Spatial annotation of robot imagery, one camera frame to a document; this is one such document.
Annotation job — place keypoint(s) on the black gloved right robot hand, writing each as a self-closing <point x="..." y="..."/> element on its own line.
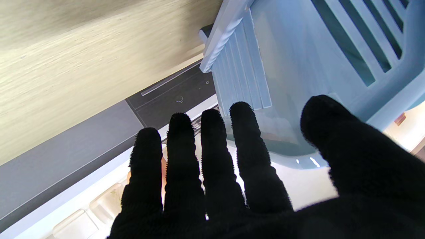
<point x="348" y="186"/>

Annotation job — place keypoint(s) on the light blue plastic dish basket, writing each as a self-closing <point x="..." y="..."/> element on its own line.
<point x="298" y="66"/>

